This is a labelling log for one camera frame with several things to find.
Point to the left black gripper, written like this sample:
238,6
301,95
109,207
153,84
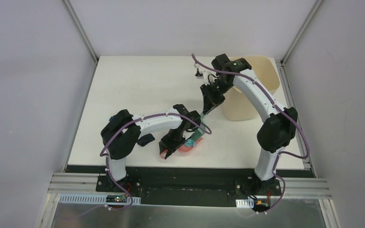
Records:
170,143

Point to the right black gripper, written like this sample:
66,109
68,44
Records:
210,101

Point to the pink plastic dustpan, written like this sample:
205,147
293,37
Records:
184,149

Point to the green hand brush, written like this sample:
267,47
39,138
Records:
198,133

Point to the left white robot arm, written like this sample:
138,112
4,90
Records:
124,130

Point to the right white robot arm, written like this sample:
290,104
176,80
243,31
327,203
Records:
279,122

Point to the light blue paper scrap right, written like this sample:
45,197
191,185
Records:
190,143

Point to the beige waste bin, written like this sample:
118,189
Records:
247,100

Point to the black paper scrap near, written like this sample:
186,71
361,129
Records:
146,139

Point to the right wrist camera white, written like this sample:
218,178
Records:
208,77

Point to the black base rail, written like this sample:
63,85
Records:
197,187

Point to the right white cable duct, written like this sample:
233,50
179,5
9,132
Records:
245,203

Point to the white cable duct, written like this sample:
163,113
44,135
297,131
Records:
245,203
98,199

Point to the left white cable duct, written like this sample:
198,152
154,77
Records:
98,199

